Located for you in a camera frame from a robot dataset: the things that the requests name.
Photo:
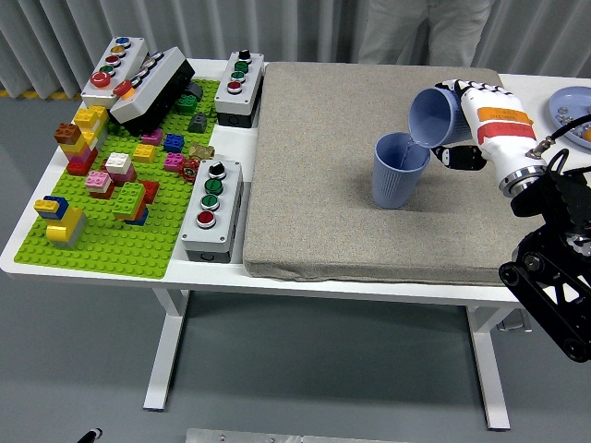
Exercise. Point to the white table leg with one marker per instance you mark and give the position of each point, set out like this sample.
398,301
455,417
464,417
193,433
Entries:
491,378
166,350

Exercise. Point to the white five-button control box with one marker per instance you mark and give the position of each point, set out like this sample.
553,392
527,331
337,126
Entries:
102,92

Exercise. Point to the magenta building block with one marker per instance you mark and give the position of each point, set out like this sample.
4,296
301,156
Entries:
174,162
152,137

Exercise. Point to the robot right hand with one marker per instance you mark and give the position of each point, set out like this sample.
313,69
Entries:
503,143

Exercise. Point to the yellow white block stack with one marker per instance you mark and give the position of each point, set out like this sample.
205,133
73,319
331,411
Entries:
90,117

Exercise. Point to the dark grey building block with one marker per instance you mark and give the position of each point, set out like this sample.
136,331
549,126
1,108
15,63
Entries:
196,90

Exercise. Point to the green studded building baseplate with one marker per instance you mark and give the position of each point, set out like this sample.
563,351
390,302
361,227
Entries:
115,249

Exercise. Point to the blue building block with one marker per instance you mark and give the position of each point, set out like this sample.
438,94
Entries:
174,142

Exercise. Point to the pink red block stack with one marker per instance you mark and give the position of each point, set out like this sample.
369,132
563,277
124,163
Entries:
98,181

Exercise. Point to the large white four-button box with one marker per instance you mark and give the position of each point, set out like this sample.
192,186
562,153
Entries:
226,207

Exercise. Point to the small white four-button box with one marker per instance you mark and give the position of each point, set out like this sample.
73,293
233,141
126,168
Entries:
249,87

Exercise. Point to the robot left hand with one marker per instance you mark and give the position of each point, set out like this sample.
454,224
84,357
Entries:
91,434

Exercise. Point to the white pink block stack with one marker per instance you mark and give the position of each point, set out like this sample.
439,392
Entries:
119,164

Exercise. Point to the grey-brown cushion mat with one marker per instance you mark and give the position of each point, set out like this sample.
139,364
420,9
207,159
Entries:
323,231

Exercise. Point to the tilted white black button box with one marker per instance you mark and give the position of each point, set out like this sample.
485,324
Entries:
152,83

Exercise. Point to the brown yellow red block tower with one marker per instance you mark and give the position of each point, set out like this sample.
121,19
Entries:
76,152

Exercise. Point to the dark green building block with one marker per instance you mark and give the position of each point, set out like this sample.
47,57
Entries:
187,104

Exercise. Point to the green orange red block stack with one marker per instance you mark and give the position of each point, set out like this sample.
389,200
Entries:
129,198

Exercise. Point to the blue ribbed plastic cup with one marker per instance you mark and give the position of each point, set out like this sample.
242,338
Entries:
429,117
394,189

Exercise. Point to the grey pleated curtain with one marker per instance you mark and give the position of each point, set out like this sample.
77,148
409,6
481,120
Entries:
277,27

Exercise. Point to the grey table controller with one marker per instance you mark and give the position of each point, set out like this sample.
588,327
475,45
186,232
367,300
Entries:
510,325

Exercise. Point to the person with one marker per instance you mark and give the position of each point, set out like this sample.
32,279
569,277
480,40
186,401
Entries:
392,32

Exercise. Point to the blue yellow grey block stack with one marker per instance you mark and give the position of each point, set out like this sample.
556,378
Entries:
62,226

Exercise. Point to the blue plate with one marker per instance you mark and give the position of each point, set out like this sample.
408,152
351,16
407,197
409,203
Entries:
570,99

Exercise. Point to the yellow building block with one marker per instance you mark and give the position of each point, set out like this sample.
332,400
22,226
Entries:
144,152

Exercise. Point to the yellow black floor tape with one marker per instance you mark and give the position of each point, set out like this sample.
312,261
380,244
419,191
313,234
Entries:
41,94

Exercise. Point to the grey sloped building block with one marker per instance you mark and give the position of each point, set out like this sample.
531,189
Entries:
198,123

